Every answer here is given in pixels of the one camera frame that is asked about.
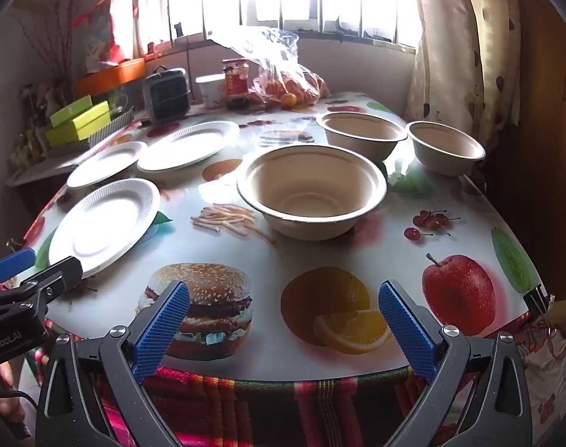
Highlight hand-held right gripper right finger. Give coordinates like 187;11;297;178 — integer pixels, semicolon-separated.
378;279;532;447

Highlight red plaid cloth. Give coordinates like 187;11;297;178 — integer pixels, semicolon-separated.
31;321;451;447

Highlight plastic bag of oranges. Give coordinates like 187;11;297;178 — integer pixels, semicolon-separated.
213;28;330;108

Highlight spotted cream curtain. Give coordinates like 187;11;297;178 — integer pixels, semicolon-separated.
404;0;521;126

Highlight white paper cup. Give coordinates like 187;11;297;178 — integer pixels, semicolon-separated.
196;74;228;108

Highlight red label glass jar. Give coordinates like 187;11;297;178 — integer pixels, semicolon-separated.
222;58;252;110

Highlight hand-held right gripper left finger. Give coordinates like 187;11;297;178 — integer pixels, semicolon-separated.
35;279;190;447

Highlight dried branches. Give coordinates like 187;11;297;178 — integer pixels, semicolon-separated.
13;0;81;91

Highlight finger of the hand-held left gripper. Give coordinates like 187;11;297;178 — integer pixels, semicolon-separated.
19;256;84;317
0;248;37;289

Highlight grey cardboard sheet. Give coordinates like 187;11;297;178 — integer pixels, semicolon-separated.
8;149;89;188

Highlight dark wooden wardrobe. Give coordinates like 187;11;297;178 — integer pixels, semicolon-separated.
469;0;566;299

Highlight yellow-green box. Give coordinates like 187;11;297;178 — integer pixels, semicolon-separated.
45;101;112;146

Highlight white foam plate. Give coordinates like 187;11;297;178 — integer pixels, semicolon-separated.
137;121;241;173
49;178;161;279
67;141;148;189

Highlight small grey heater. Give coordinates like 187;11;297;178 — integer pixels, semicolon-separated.
143;66;193;126

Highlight colourful gift bag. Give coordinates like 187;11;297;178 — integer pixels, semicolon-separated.
73;0;135;75

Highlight grey corrugated rack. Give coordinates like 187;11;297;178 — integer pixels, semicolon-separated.
87;107;135;147

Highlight orange plastic tray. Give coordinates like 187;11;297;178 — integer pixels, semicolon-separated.
75;58;146;96

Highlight beige paper bowl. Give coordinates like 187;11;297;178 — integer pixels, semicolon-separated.
315;112;408;161
406;121;487;178
237;144;387;241

